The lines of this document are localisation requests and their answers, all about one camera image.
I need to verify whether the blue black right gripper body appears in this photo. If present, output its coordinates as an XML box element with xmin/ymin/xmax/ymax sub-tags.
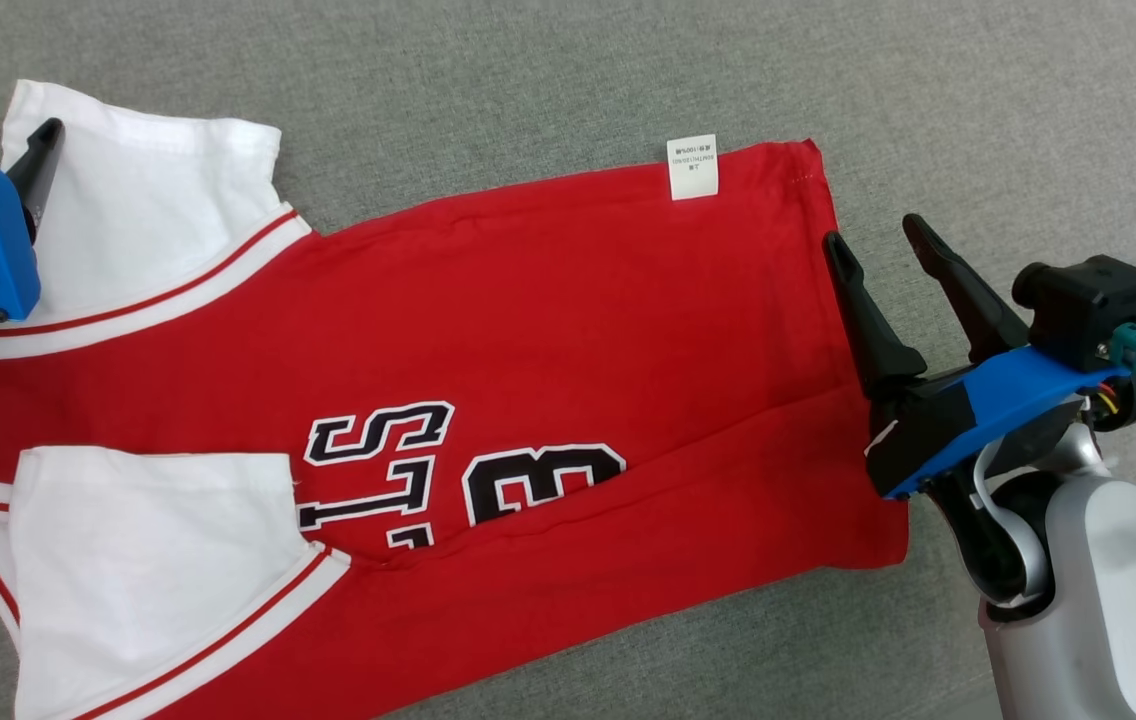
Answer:
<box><xmin>866</xmin><ymin>345</ymin><xmax>1131</xmax><ymax>501</ymax></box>

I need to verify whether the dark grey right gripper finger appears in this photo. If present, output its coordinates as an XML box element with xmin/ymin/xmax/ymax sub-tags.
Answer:
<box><xmin>821</xmin><ymin>229</ymin><xmax>930</xmax><ymax>402</ymax></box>
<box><xmin>902</xmin><ymin>212</ymin><xmax>1031</xmax><ymax>364</ymax></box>

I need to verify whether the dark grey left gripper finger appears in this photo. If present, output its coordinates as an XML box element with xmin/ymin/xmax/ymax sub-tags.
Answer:
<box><xmin>5</xmin><ymin>118</ymin><xmax>65</xmax><ymax>247</ymax></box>

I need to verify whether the red white basketball jersey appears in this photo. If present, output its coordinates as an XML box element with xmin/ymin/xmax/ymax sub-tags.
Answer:
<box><xmin>0</xmin><ymin>78</ymin><xmax>911</xmax><ymax>720</ymax></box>

